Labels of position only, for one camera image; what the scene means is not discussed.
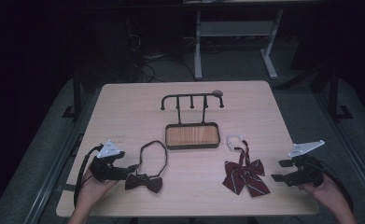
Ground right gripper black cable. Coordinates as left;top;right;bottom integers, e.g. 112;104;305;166
309;154;356;213

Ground white metal desk frame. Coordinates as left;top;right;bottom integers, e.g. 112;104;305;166
192;8;285;81

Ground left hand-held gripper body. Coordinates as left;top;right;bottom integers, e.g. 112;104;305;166
89;139;130;184

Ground person's left hand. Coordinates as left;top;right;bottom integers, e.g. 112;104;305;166
77;173;119;216

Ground red striped bow tie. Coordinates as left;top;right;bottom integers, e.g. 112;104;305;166
221;133;272;199

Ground dark maroon bow tie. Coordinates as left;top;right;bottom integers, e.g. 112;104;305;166
124;139;169;194

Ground black metal stand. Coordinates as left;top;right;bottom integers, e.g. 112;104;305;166
321;66;355;121
62;70;86;119

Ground black floor cables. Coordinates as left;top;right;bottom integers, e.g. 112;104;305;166
125;31;197;83

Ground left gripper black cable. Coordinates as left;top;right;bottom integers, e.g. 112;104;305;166
73;143;105;208

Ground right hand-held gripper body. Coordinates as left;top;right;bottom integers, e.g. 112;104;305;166
283;139;326;189

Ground person's right hand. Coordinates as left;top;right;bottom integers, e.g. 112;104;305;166
299;174;347;217

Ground black hook rack wooden tray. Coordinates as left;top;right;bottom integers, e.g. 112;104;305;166
160;89;225;151

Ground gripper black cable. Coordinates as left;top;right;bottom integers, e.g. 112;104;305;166
309;154;356;213
73;143;105;208

